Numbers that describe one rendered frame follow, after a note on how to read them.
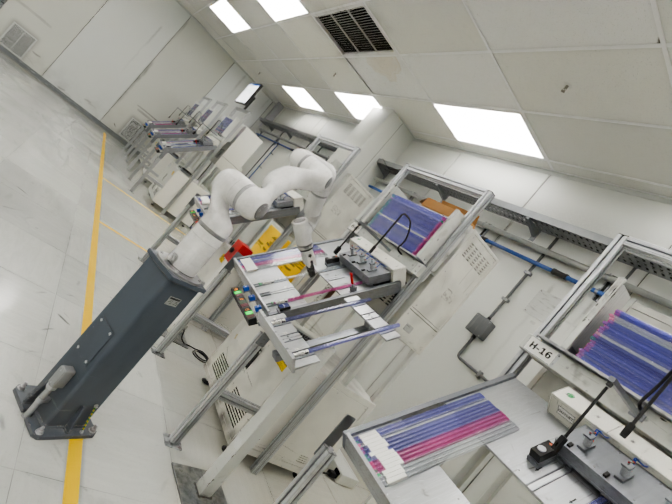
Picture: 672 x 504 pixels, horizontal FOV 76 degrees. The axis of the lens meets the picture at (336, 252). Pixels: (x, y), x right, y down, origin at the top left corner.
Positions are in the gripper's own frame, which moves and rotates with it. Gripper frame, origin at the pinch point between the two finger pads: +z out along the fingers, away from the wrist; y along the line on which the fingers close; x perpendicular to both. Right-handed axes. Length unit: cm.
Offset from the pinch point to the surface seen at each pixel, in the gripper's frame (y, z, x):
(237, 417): -23, 51, 62
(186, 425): -36, 29, 83
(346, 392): -32, 60, 5
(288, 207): 117, 6, -28
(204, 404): -36, 22, 73
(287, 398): -62, 16, 40
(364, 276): -23.8, -0.4, -20.2
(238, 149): 438, 22, -64
